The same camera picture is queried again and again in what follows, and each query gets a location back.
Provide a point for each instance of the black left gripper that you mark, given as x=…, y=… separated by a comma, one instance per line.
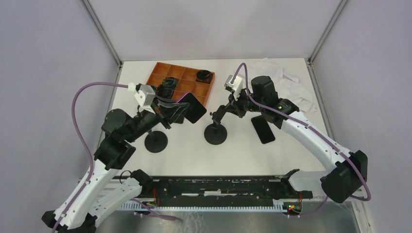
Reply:
x=163, y=113

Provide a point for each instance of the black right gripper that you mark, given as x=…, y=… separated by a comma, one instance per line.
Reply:
x=233, y=106

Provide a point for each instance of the black round base phone stand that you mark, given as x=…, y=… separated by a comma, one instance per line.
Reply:
x=215, y=133

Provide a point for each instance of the purple edged black phone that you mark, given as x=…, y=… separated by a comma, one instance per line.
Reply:
x=193, y=109

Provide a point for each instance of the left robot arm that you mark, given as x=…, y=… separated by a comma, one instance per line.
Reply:
x=83, y=211

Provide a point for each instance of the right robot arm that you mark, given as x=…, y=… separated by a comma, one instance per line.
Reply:
x=345, y=171

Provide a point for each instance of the small black phone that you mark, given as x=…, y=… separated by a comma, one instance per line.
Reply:
x=263, y=130

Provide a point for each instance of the rolled dark patterned tie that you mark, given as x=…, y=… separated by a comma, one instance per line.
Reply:
x=164, y=92

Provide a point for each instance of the rolled green patterned tie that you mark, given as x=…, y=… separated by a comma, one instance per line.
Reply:
x=170, y=83

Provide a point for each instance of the orange wooden compartment tray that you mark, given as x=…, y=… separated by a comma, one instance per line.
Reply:
x=187, y=81

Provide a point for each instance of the rolled tie top right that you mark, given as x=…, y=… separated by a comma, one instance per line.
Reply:
x=204, y=76

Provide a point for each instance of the white crumpled cloth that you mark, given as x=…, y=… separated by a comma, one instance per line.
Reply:
x=286, y=85

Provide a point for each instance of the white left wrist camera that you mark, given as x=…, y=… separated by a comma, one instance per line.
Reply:
x=144, y=95

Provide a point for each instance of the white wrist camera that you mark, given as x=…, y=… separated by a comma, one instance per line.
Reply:
x=144, y=95
x=235, y=85

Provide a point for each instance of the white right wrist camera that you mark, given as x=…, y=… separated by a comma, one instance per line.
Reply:
x=235, y=85

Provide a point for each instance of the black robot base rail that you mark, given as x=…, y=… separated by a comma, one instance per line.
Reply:
x=225, y=191

